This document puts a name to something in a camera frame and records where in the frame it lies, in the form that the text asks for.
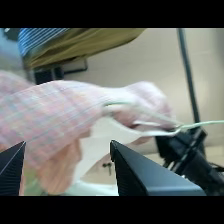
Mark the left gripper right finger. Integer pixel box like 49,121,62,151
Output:
109,139,206,197

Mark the pink checked shirt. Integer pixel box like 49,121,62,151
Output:
0,70,178,197

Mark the blue checked shirt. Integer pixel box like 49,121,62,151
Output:
17,28,69,57

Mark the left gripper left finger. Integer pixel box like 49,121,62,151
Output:
0,140,27,197

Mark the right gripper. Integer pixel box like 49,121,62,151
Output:
154,127,209,175

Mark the olive garment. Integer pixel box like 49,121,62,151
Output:
28,28,146,70

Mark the black pole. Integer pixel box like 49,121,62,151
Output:
176,28,202,125

